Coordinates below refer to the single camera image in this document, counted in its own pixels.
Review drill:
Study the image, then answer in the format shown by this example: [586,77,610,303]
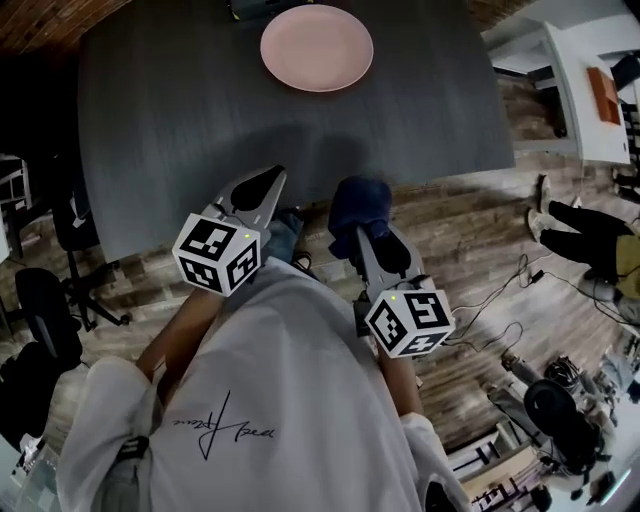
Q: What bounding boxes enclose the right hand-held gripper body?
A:
[352,273,456,360]

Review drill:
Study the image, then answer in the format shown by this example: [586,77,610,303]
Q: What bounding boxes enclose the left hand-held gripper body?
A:
[172,199,274,299]

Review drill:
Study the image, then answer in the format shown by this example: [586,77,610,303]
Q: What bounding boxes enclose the dark blue cloth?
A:
[327,174,394,259]

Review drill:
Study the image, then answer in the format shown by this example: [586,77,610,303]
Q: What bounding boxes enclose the big pink plate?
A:
[259,4,375,94]

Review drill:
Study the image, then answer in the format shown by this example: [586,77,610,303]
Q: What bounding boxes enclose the person's left forearm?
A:
[134,287,229,396]

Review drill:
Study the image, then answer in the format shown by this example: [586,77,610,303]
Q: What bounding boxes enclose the person's right forearm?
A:
[374,344,424,416]

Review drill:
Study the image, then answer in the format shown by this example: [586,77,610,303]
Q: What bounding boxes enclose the person's blue jeans leg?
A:
[262,207,321,281]

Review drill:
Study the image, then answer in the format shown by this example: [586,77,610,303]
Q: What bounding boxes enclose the black office chair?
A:
[13,267,85,372]
[49,164,134,332]

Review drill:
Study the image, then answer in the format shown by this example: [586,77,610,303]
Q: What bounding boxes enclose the person's white t-shirt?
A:
[57,257,471,512]

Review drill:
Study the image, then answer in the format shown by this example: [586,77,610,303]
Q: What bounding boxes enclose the black pouch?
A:
[424,479,466,512]

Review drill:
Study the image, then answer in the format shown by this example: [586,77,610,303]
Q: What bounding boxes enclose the black box yellow corners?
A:
[227,0,314,24]

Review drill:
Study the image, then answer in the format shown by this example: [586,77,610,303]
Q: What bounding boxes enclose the white shelf unit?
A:
[0,152,31,264]

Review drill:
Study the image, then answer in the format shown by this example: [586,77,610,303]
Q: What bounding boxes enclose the white desk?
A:
[482,14,640,166]

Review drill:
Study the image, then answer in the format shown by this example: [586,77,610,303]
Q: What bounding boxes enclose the orange box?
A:
[587,67,624,126]

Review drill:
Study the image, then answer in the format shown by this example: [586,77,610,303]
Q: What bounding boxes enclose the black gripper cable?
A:
[442,319,525,351]

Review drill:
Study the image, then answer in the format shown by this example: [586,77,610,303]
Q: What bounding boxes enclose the black strap buckle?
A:
[119,434,151,459]

